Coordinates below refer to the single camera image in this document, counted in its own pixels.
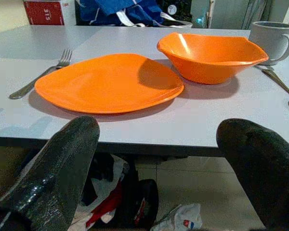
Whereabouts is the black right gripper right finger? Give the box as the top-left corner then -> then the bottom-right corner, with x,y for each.
216,118 -> 289,231

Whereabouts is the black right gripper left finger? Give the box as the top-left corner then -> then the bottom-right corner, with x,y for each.
0,115 -> 101,231

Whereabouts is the orange square-rimmed bowl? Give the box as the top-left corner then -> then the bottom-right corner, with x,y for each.
157,32 -> 269,85

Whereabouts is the silver metal fork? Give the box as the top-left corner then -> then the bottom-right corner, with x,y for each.
9,49 -> 73,100

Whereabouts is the silver metal spoon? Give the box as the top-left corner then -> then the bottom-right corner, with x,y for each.
254,64 -> 289,109

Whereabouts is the white crumpled plastic bag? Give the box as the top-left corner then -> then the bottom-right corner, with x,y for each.
150,203 -> 203,231

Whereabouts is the orange square-rimmed plate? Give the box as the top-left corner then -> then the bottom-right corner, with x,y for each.
34,53 -> 185,115

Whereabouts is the red and white cardboard box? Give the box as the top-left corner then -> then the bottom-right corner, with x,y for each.
23,0 -> 76,26

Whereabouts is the white cabinet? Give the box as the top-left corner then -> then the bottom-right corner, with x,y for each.
191,0 -> 289,30

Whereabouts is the black bag with round sticker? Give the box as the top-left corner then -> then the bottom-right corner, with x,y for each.
158,0 -> 194,27

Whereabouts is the grey mug with handle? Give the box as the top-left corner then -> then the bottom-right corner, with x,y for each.
248,21 -> 289,66

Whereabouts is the blue bag with white straps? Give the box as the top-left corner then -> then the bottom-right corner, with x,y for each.
75,0 -> 165,27

